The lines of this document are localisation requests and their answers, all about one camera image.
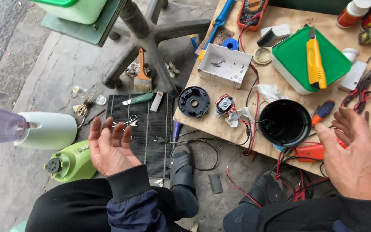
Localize person's right hand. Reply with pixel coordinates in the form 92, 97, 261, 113
315, 107, 371, 201

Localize person's left hand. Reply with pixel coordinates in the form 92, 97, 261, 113
88, 117, 142, 177

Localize small silver scissors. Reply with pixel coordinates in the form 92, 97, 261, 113
112, 114, 138, 128

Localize green blender base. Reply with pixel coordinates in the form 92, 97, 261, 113
43, 140, 98, 183

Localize black ribbed grille mat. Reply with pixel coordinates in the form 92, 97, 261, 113
106, 93, 174, 180

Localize blue and orange screwdriver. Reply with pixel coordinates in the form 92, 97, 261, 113
311, 99, 336, 127

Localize person's left leg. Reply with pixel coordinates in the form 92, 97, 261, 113
25, 178, 199, 232

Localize person's leg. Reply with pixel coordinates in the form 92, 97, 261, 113
25, 178, 199, 232
222, 201, 302, 232

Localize flat metal strip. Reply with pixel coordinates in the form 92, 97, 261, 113
149, 91, 164, 113

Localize person's left black sandal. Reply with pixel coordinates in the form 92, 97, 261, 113
169, 145, 196, 191

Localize person's black sandal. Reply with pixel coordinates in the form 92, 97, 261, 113
169, 145, 196, 191
238, 170, 284, 207

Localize pale green appliance purple cup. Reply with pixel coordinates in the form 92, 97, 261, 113
0, 104, 78, 151

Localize black cylindrical housing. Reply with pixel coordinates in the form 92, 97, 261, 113
258, 99, 312, 148

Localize white rectangular block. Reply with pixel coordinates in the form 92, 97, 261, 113
338, 60, 368, 92

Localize crumpled paper scrap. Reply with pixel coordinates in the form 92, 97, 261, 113
125, 62, 151, 79
165, 61, 180, 78

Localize person's right black sandal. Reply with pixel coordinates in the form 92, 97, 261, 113
238, 170, 284, 207

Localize black round plastic disc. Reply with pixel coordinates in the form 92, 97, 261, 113
177, 86, 211, 118

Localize yellow utility knife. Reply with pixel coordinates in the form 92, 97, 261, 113
306, 26, 328, 90

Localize small white cylinder cap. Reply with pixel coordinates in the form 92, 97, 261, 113
342, 48, 360, 64

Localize small black flat piece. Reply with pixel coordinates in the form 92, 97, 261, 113
208, 173, 224, 194

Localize crumpled white tissue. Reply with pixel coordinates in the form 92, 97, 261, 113
253, 83, 289, 104
225, 107, 255, 128

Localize white box with green lid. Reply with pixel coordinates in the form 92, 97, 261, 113
271, 26, 353, 96

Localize dark green flat board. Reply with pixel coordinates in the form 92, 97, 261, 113
40, 0, 128, 48

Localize small electric motor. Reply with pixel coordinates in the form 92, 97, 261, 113
215, 94, 236, 117

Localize grey swivel chair base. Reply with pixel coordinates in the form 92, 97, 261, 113
102, 0, 212, 98

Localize small yellow transformer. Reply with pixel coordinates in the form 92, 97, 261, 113
358, 28, 371, 45

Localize person's right leg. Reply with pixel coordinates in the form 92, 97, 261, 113
222, 201, 302, 232

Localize group of small screws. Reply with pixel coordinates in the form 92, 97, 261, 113
210, 59, 246, 79

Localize white open plastic box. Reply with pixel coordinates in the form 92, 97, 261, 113
197, 43, 254, 89

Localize pale green container green lid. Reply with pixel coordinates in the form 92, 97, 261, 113
29, 0, 109, 25

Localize white and black adapter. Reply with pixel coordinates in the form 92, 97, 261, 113
257, 23, 292, 48

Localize brown circuit board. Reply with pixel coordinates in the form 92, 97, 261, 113
195, 27, 235, 55

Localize blue solder spool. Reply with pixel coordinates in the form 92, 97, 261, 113
221, 38, 240, 51

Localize dark green box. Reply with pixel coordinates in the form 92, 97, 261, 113
269, 0, 345, 15

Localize blue desoldering pump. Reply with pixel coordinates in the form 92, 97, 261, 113
198, 0, 236, 62

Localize red multimeter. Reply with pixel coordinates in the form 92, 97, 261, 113
236, 0, 270, 32

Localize coiled cream cord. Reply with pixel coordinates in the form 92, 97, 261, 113
72, 93, 95, 130

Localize tangle of red black wires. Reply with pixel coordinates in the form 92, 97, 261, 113
269, 151, 331, 202

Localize green-handled scraper knife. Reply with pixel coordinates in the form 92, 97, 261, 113
122, 91, 155, 106

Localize blue-handled screwdriver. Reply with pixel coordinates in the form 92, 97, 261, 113
172, 121, 183, 142

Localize red-handled pliers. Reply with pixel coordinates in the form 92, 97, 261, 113
340, 66, 371, 114

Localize orange-handled paint brush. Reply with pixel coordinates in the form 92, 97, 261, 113
133, 48, 153, 93

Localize black power cord with plug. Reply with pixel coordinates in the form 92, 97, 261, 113
155, 127, 252, 171

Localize red test lead wire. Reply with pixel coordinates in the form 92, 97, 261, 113
238, 12, 261, 157

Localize loose red wire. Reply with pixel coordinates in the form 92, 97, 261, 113
226, 167, 263, 209

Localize round clear tape ring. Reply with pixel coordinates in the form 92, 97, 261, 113
253, 47, 273, 66

